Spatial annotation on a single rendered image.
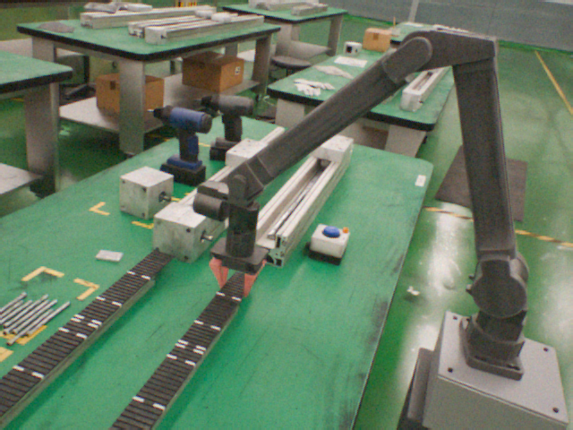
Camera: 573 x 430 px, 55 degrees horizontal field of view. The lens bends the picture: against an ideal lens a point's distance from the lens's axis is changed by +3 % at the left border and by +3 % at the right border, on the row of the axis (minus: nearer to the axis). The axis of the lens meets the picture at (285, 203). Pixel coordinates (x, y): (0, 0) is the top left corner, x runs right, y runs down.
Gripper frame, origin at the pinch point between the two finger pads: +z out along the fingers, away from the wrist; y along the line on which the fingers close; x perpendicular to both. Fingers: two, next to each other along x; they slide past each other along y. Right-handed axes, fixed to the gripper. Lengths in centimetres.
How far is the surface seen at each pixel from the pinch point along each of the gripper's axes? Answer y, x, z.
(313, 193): -4.1, -45.2, -5.0
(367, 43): 41, -401, 1
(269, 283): -4.4, -10.0, 3.3
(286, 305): -10.4, -4.3, 3.2
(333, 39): 145, -759, 52
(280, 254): -4.1, -18.1, 0.2
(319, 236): -10.9, -26.4, -2.6
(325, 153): 0, -75, -7
